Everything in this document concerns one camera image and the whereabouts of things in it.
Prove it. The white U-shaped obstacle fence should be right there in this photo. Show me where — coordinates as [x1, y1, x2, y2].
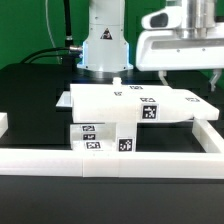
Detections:
[0, 120, 224, 179]

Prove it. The black cable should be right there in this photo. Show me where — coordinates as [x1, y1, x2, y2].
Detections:
[19, 45, 84, 64]

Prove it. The white block left edge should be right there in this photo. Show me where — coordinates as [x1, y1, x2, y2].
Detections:
[0, 112, 8, 138]

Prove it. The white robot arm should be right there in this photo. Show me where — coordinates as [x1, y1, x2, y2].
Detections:
[78, 0, 224, 88]

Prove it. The black hose upright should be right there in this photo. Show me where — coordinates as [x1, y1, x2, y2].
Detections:
[63, 0, 73, 47]

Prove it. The thin grey cable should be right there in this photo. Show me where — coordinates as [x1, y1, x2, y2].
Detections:
[45, 0, 63, 65]

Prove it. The white chair back frame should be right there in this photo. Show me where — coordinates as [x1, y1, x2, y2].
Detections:
[70, 81, 219, 123]

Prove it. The white sheet with markers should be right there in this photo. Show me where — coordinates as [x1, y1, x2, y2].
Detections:
[56, 91, 72, 108]

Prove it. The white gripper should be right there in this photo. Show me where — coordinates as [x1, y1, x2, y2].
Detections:
[136, 0, 224, 92]

